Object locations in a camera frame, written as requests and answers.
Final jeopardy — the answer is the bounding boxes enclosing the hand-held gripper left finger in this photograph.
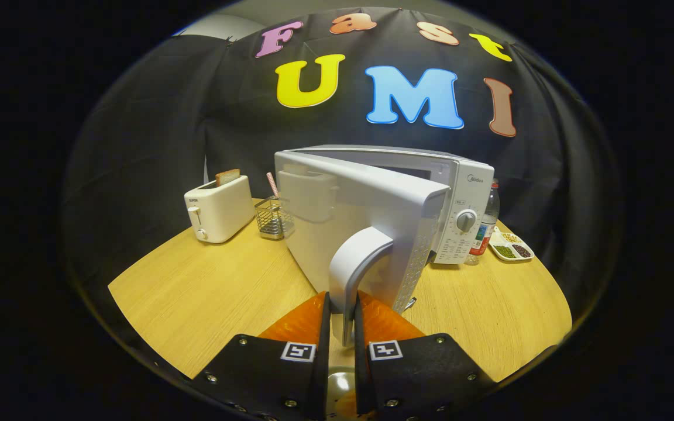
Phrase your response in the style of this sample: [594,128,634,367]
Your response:
[194,291,332,421]

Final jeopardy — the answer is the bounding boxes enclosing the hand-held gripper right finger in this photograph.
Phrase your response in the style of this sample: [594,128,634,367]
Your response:
[353,291,496,421]

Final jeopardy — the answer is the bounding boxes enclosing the white microwave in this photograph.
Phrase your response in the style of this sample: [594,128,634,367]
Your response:
[274,145,496,347]

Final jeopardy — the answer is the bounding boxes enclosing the white divided dish of beans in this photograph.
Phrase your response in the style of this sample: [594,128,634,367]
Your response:
[488,227,535,262]

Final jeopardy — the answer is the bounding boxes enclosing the clear bottle with red label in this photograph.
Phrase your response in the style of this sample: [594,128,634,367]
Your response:
[467,179,500,267]

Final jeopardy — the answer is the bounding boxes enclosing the white toaster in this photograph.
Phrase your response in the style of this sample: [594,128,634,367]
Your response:
[184,174,256,244]

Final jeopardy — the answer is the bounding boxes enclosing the wire mesh basket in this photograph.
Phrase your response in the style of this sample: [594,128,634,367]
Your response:
[254,196,295,240]

